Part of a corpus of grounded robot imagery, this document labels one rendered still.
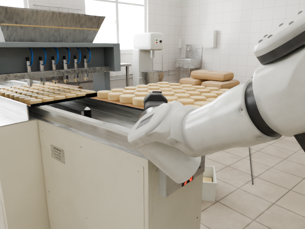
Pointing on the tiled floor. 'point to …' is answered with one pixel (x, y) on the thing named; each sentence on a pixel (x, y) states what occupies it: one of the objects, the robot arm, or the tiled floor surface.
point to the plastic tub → (209, 184)
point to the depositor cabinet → (22, 173)
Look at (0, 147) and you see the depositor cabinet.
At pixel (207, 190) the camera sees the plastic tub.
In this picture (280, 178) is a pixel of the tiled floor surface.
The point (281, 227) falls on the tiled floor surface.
